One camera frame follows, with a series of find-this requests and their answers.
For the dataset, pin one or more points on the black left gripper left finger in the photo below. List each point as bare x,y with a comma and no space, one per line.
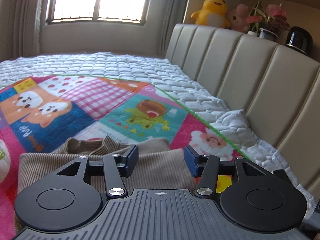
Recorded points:
75,193

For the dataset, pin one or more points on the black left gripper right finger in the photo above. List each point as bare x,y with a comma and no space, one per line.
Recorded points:
247,194

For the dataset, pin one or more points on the beige ribbed knit sweater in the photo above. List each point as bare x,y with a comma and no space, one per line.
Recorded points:
158,166

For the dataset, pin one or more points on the white quilted mattress cover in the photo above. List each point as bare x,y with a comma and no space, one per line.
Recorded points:
168,78

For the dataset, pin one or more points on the colourful cartoon patchwork blanket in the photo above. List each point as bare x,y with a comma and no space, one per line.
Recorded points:
39,114

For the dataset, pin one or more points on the beige padded headboard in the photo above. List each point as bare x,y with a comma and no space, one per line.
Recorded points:
277,87

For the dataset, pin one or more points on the black round speaker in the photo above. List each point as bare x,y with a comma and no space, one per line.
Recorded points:
300,40

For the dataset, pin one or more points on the potted plant with pink leaves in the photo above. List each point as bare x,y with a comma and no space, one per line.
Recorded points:
268,22

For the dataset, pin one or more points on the pink bunny plush toy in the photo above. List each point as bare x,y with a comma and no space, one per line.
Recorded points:
237,18

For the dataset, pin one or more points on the yellow duck plush toy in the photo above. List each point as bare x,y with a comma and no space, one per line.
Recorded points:
213,13

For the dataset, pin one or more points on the window with metal bars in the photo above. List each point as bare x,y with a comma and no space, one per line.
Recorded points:
117,11

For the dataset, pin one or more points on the beige curtain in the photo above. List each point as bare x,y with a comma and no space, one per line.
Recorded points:
27,26

